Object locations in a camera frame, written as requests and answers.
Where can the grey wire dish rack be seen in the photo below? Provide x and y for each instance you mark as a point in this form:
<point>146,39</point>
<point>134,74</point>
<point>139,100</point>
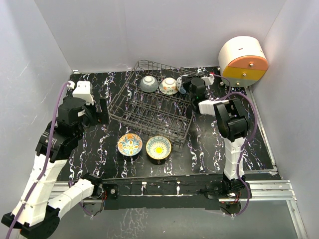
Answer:
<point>154,113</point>

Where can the orange flower green leaf bowl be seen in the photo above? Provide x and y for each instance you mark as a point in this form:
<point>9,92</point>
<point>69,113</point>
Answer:
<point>168,86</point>

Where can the round three-colour drawer unit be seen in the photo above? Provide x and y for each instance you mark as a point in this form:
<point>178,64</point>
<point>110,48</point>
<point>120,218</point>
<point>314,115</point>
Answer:
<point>242,61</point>

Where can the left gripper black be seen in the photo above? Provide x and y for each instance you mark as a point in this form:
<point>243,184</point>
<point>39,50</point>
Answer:
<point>104,119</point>

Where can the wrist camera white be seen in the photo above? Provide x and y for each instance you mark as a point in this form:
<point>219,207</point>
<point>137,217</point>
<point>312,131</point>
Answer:
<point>83,90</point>
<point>209,80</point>

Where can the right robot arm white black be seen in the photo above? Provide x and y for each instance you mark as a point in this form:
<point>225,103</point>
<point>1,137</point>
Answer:
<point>233,125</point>

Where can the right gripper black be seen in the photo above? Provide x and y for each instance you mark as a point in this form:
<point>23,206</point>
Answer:
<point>186,81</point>

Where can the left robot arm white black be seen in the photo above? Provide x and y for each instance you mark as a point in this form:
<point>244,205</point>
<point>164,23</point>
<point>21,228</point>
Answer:
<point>37,215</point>

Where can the blue white pattern bowl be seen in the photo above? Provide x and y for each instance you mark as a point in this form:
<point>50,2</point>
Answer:
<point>179,85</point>

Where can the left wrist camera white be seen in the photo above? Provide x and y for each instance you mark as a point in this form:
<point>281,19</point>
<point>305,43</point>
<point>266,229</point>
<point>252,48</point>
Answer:
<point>83,90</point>

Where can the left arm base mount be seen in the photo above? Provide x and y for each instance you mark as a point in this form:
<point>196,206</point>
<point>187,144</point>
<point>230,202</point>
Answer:
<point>110,191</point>

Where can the aluminium frame rail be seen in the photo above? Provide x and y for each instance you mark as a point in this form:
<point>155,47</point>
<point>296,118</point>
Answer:
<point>158,202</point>

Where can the orange blue floral bowl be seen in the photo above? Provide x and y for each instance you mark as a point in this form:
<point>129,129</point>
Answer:
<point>130,144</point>

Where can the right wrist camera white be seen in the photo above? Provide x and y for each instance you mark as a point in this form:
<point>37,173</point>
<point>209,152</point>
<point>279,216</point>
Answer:
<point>209,80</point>

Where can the yellow sun pattern bowl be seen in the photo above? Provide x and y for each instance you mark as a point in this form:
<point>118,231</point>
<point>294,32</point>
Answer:
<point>158,147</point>

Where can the grey speckled bowl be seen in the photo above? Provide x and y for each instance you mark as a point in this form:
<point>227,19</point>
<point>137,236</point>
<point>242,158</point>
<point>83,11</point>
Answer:
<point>149,84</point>

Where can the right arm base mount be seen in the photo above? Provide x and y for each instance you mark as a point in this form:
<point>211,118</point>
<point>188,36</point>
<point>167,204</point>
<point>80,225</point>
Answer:
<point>219,191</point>

